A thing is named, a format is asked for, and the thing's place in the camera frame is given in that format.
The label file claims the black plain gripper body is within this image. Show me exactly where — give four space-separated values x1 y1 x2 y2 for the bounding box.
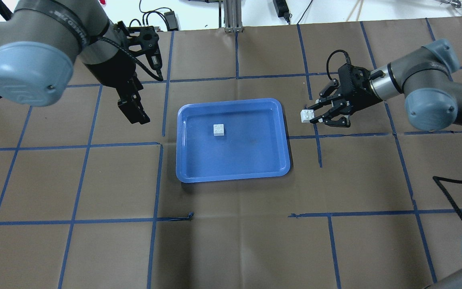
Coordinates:
95 22 161 90

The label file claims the black ribbed gripper body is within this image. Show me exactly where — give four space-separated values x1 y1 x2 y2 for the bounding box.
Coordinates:
332 64 381 115

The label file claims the white block with studs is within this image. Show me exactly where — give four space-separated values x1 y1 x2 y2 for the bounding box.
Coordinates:
300 109 315 123

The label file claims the white square block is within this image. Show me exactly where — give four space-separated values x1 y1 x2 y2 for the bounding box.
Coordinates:
213 123 225 137

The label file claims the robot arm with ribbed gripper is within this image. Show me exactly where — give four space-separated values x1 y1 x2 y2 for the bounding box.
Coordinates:
370 39 462 131

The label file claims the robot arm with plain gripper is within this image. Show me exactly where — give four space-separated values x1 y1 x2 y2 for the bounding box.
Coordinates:
0 0 113 106

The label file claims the blue plastic tray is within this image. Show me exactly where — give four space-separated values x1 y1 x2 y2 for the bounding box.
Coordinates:
176 98 291 183

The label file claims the black power adapter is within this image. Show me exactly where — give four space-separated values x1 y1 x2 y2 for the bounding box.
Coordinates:
272 0 292 24

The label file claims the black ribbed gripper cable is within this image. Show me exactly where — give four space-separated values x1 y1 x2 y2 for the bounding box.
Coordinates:
326 50 353 81

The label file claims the aluminium frame post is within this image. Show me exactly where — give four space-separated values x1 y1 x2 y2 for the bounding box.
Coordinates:
218 0 243 33

